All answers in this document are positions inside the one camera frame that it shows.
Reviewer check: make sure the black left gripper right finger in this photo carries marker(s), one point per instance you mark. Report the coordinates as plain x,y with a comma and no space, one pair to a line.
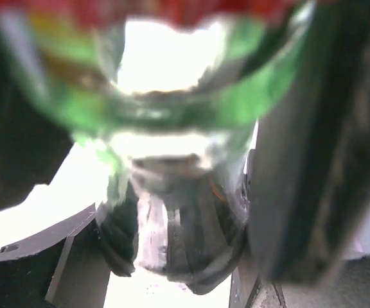
340,285

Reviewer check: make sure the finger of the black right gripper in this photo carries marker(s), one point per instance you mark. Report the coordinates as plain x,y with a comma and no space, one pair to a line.
311,170
32,148

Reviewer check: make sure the cola bottle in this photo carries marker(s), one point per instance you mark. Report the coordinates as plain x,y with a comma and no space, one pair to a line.
166,95

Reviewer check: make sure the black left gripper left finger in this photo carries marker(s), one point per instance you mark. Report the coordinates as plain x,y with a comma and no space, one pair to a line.
61,266

